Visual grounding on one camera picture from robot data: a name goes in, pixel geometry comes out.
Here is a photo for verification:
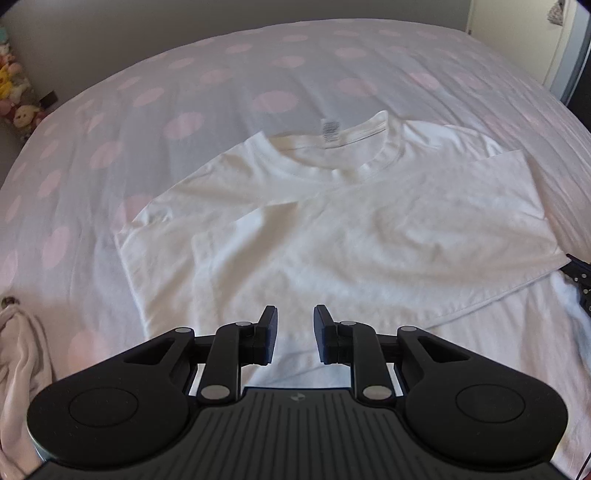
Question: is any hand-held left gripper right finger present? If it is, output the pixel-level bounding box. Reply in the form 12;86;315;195
313;305;499;408

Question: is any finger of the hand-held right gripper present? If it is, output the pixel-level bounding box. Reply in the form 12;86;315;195
564;253;591;319

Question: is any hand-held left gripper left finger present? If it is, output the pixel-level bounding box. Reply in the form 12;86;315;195
88;305;280;403

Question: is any white t-shirt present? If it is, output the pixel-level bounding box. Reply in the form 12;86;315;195
113;111;591;480

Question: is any white door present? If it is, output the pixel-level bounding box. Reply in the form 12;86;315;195
464;0;573;93

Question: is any pale pink garment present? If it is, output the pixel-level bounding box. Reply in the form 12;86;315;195
0;295;54;480

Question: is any patterned hanging pouch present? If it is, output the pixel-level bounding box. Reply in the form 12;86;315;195
545;0;570;24

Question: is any bed with pink dotted sheet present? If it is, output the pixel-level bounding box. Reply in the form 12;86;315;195
0;18;591;480

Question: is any clear tube of plush toys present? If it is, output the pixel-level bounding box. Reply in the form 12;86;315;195
0;25;47;139

